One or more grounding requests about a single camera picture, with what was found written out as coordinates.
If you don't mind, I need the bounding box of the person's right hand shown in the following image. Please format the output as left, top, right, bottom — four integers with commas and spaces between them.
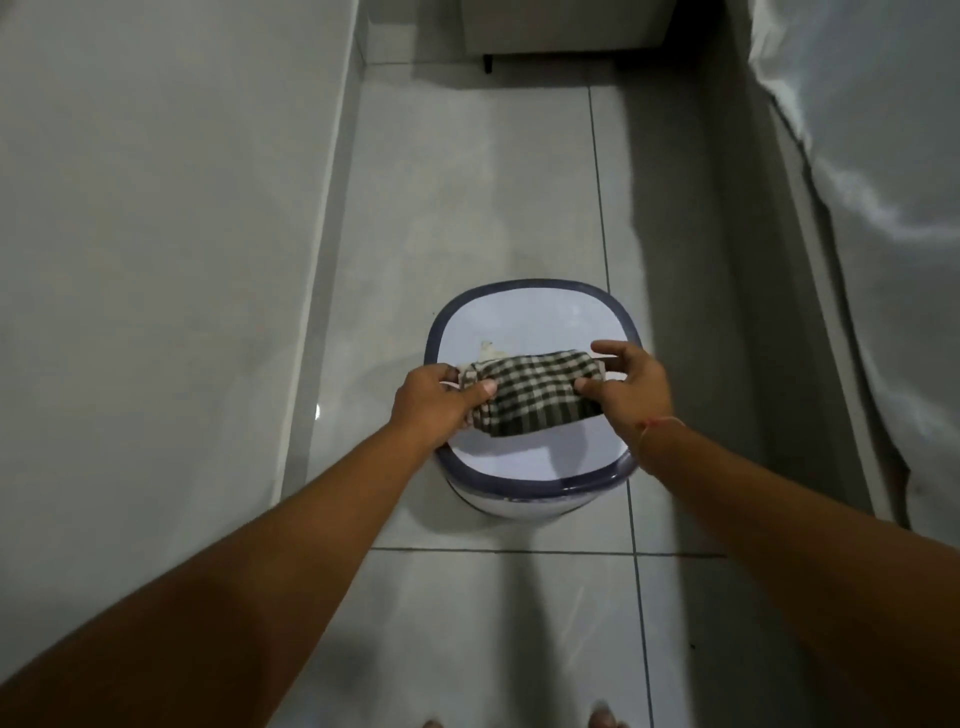
573, 339, 676, 451

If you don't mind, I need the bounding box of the person's left hand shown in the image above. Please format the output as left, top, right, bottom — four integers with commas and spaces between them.
389, 363, 498, 453

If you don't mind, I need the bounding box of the checked cloth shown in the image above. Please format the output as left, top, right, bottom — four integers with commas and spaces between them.
457, 349, 610, 438

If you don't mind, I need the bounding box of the person's left forearm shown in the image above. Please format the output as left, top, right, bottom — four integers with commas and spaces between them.
0, 420, 438, 728

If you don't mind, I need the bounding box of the person's right forearm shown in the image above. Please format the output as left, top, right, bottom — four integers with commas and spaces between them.
636, 420, 960, 728

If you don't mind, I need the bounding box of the white laundry basket blue rim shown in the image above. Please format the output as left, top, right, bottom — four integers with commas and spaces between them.
423, 279, 645, 522

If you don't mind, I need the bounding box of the white bed sheet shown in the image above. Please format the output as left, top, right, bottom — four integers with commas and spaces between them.
748, 0, 960, 549

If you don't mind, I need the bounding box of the white cabinet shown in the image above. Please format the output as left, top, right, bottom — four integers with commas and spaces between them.
459, 0, 680, 75

